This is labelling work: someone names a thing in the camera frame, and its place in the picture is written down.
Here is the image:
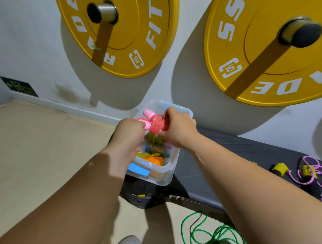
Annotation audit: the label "person's left forearm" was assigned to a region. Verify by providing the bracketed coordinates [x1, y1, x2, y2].
[0, 145, 138, 244]

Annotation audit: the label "dark wall sign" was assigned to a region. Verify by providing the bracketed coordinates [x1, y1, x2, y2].
[0, 76, 39, 98]

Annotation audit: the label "orange handled yellow jump rope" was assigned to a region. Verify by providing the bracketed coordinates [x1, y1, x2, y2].
[136, 152, 166, 167]

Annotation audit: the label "person's left hand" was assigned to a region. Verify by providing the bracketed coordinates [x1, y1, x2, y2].
[107, 118, 147, 162]

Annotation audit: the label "blue plastic piece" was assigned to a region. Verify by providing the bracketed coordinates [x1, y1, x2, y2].
[128, 162, 151, 178]

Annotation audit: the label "large yellow weight plate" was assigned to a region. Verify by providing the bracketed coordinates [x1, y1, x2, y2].
[204, 0, 322, 107]

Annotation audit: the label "ropes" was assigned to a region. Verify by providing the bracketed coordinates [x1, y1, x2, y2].
[146, 132, 174, 157]

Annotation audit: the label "person's right hand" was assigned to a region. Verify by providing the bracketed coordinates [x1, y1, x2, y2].
[157, 107, 200, 150]

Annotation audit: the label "pink handled jump rope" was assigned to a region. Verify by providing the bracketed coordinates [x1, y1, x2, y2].
[137, 109, 172, 134]

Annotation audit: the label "black aerobic step platform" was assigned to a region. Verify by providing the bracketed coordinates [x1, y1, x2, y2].
[120, 126, 322, 227]

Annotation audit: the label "person's left grey shoe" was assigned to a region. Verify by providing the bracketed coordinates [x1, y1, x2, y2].
[118, 235, 143, 244]

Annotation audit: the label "purple rope with foam handles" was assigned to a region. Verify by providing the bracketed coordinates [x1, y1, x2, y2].
[272, 156, 322, 201]

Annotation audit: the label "dark green jump rope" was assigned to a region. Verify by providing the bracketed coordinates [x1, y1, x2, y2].
[180, 211, 247, 244]

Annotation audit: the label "clear plastic storage bin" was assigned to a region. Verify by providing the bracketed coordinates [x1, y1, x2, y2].
[126, 100, 194, 187]

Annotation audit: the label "black plate peg cap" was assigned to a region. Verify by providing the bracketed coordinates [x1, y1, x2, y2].
[282, 19, 322, 49]

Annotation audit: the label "person's right forearm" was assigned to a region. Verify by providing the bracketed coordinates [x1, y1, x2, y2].
[186, 132, 322, 244]

